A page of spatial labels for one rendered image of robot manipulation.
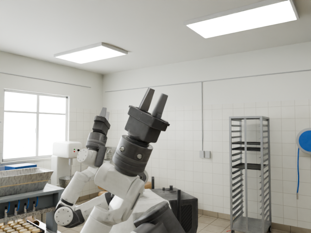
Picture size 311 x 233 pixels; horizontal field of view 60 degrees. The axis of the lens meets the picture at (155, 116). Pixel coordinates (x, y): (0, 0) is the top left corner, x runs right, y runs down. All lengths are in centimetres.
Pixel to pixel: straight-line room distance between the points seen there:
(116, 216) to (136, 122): 23
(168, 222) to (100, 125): 63
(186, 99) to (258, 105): 138
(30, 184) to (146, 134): 160
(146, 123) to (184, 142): 481
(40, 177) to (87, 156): 97
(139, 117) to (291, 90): 431
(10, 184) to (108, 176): 145
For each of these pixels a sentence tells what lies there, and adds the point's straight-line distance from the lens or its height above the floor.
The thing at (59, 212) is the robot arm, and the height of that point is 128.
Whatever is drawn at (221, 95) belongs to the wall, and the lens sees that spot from 516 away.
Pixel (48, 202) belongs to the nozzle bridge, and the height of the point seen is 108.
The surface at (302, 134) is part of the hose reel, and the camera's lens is 468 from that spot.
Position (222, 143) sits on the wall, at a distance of 512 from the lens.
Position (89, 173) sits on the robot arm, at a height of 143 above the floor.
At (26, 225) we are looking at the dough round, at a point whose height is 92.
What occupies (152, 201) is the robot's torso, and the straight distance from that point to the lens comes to 100.
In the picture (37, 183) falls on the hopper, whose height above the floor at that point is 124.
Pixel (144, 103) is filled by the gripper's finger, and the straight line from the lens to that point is 69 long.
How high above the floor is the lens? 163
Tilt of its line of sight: 3 degrees up
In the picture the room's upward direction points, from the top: straight up
